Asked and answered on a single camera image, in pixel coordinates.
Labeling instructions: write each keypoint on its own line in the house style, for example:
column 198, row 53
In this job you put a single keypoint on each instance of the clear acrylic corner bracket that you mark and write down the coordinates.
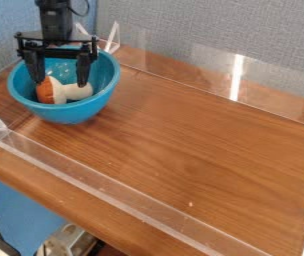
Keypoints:
column 112, row 42

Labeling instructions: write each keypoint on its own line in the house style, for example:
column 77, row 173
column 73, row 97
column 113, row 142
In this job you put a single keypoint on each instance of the clear acrylic barrier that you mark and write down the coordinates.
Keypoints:
column 265, row 86
column 180, row 225

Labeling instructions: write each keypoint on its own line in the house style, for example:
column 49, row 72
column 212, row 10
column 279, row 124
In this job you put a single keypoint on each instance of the clear acrylic barrier front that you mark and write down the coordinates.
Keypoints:
column 180, row 225

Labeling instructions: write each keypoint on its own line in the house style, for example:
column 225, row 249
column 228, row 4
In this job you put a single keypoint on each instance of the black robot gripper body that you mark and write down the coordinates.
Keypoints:
column 57, row 40

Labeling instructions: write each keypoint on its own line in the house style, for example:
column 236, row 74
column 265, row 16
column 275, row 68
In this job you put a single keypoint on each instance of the clear acrylic barrier back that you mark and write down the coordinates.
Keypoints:
column 265, row 86

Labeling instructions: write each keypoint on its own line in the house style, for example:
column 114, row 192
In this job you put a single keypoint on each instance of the white device under table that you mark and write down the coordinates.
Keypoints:
column 67, row 241

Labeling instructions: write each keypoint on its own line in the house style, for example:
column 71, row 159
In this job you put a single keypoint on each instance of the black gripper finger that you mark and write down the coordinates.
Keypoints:
column 82, row 66
column 34, row 63

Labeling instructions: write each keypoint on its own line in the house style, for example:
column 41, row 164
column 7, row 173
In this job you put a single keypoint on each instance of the blue bowl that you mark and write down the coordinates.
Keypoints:
column 74, row 111

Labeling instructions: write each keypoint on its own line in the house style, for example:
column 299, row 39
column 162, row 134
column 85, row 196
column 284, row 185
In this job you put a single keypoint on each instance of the brown and white toy mushroom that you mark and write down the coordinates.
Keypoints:
column 51, row 92

